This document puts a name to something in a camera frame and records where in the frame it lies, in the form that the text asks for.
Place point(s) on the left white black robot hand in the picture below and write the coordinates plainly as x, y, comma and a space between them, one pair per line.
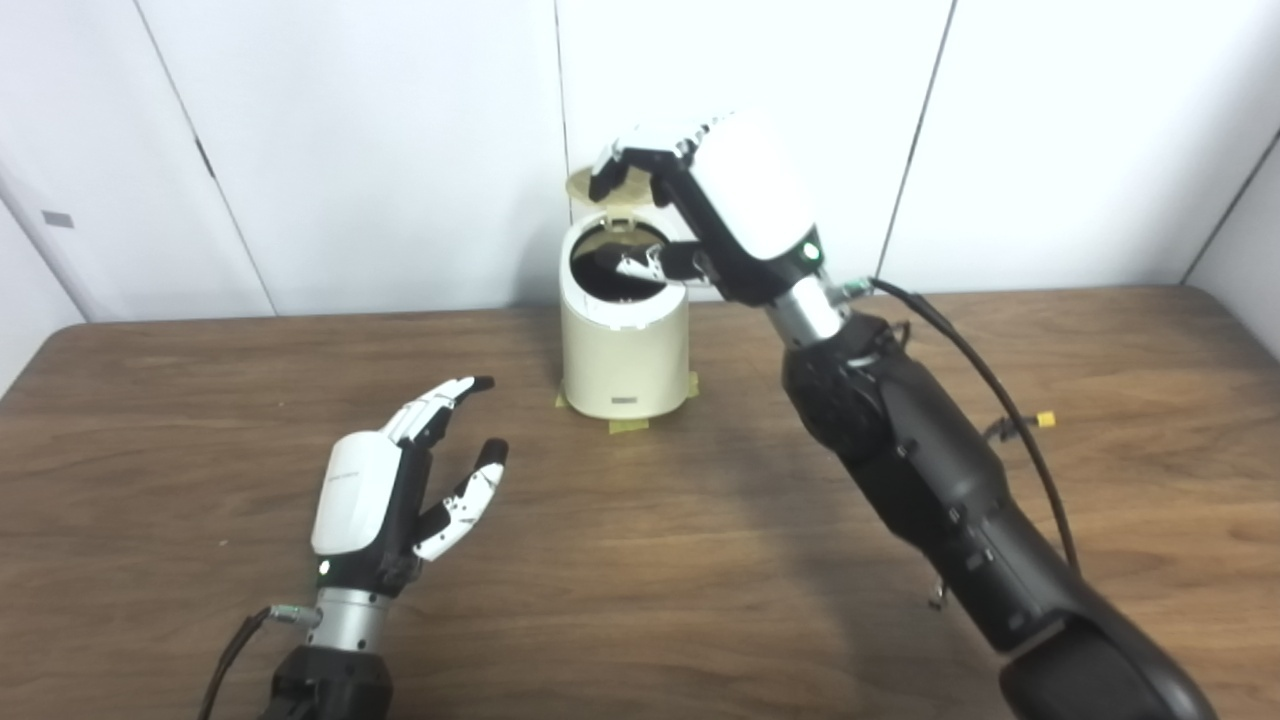
355, 490

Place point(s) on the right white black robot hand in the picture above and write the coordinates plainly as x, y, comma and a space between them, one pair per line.
750, 190

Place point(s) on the cream round bin lid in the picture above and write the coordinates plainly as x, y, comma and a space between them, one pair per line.
635, 195

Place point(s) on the cream-colored round bin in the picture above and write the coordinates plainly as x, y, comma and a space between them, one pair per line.
625, 350

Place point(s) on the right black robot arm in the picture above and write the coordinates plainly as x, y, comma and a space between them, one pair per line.
930, 470

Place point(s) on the gray wall label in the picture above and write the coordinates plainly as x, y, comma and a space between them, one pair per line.
58, 219

